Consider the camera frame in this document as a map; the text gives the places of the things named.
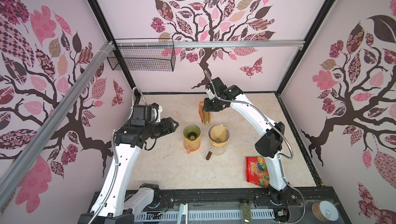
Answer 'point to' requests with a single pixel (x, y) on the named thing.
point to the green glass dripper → (192, 132)
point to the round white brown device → (325, 210)
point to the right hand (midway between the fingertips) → (205, 106)
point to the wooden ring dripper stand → (196, 141)
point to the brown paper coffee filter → (218, 132)
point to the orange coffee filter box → (204, 115)
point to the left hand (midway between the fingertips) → (173, 129)
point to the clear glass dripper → (216, 140)
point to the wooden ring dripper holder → (217, 145)
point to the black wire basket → (143, 54)
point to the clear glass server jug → (216, 150)
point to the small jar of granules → (246, 213)
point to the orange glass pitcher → (190, 147)
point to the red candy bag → (257, 171)
